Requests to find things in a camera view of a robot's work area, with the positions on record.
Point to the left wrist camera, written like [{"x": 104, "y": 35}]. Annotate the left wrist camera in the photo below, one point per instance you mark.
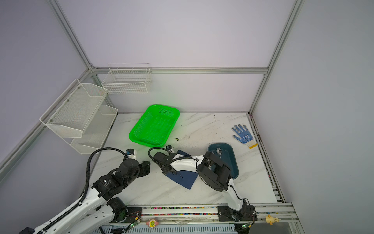
[{"x": 131, "y": 153}]

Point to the yellow toy figure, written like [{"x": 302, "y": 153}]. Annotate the yellow toy figure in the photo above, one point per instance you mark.
[{"x": 272, "y": 220}]

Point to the white wire wall basket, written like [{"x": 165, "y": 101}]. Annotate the white wire wall basket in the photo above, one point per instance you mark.
[{"x": 128, "y": 78}]

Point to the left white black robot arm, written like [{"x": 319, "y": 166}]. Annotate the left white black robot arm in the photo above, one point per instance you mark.
[{"x": 98, "y": 205}]

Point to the white mesh two-tier shelf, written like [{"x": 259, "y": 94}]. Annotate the white mesh two-tier shelf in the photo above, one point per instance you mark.
[{"x": 81, "y": 117}]

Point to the dark blue paper napkin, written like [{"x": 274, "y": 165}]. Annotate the dark blue paper napkin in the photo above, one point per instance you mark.
[{"x": 189, "y": 177}]

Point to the silver metal spoon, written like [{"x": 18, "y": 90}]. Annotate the silver metal spoon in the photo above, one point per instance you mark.
[{"x": 219, "y": 151}]

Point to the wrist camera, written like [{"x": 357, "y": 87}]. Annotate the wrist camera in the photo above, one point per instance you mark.
[
  {"x": 169, "y": 149},
  {"x": 131, "y": 153}
]

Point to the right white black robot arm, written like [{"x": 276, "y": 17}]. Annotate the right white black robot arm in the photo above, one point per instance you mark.
[{"x": 214, "y": 173}]

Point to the pink green round toy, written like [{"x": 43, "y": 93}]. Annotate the pink green round toy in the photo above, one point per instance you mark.
[{"x": 152, "y": 223}]

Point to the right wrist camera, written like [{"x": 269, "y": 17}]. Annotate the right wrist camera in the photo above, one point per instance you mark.
[{"x": 169, "y": 149}]

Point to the aluminium front rail frame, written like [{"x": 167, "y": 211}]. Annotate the aluminium front rail frame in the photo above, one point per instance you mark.
[{"x": 203, "y": 219}]

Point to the blue white work glove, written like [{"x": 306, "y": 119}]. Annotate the blue white work glove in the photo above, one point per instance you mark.
[{"x": 244, "y": 136}]

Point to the green plastic perforated basket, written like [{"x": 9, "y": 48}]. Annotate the green plastic perforated basket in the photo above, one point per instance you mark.
[{"x": 155, "y": 126}]

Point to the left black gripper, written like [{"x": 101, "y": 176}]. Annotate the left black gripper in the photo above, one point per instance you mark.
[{"x": 143, "y": 168}]

